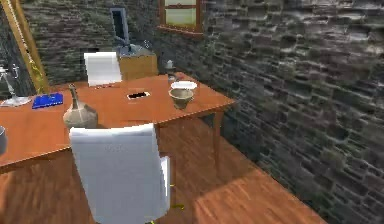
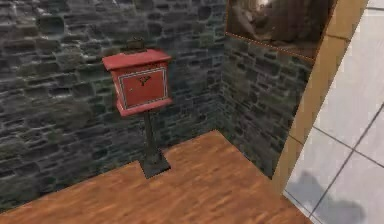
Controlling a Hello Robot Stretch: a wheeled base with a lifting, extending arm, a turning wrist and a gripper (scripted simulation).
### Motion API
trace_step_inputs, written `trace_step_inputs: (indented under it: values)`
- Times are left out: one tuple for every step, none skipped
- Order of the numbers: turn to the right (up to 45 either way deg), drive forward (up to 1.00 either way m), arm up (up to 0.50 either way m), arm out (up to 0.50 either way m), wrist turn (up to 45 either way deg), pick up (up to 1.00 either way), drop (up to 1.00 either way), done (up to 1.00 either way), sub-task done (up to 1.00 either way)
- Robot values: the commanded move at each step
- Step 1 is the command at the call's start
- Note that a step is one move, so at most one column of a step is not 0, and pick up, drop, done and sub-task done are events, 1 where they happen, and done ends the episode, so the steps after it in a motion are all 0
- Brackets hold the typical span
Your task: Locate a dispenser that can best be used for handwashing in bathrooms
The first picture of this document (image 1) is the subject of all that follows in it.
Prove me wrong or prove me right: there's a beige bowl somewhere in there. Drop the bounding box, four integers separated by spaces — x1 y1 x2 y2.
168 87 195 110

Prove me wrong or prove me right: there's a white plate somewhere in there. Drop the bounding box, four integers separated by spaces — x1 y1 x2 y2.
170 80 198 91

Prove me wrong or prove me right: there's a black phone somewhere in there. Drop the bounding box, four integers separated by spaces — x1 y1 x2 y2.
126 91 151 101

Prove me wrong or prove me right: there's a brown wooden table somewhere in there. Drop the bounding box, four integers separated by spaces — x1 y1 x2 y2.
0 72 236 174

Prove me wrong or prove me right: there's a wooden cabinet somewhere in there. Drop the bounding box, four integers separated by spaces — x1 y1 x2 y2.
116 44 159 82

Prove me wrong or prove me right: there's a white chair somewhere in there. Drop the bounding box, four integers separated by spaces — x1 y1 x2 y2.
68 123 172 224
83 51 123 88

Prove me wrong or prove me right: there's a wooden framed window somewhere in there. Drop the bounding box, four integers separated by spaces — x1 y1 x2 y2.
157 0 206 37

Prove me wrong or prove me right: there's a grey clay vase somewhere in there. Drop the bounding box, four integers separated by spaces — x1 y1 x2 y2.
62 83 99 130

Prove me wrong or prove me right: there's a blue book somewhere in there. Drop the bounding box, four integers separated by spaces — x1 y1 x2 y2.
31 92 64 110

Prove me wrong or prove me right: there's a silver desk lamp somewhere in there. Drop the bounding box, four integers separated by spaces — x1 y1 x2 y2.
0 65 32 108

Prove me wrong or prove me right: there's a grey cup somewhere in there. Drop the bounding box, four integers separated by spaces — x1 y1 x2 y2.
0 125 8 156

